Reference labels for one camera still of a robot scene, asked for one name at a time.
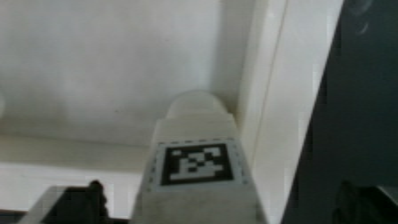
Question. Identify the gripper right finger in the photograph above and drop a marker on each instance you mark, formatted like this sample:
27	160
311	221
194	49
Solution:
366	204

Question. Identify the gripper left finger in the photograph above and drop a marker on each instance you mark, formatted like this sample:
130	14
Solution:
69	205

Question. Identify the white leg front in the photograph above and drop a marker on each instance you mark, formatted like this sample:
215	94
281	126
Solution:
197	189

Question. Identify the white square tabletop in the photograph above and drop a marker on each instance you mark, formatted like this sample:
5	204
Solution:
101	57

